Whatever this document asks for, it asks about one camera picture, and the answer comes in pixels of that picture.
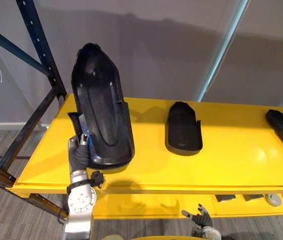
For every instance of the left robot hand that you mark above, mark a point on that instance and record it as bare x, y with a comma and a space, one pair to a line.
80, 157

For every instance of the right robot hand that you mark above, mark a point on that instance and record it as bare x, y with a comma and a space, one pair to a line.
202, 220

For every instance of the large black plastic housing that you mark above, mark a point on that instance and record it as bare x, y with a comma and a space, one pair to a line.
99, 100

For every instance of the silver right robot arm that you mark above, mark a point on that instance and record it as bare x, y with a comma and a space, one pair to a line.
210, 233

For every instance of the yellow metal shelf board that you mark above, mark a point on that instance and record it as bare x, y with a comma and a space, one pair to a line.
219, 170
156, 205

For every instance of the black wrist clamp with knob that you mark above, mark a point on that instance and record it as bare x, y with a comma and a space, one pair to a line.
97, 178

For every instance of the black rack brace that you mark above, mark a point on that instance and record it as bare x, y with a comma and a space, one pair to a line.
30, 131

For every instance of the thin black rack bar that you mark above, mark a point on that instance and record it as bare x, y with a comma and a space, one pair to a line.
22, 158

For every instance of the white baseboard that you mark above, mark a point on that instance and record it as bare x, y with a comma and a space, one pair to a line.
1, 125

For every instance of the short black plastic housing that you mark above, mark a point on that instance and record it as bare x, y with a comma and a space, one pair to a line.
184, 130

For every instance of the dark blue rack upright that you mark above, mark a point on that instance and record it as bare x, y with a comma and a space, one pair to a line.
41, 47

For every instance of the dark blue rack brace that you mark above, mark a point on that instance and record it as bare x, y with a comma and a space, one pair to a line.
14, 49

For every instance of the light blue glass panel edge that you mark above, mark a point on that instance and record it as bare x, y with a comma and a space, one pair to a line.
222, 52

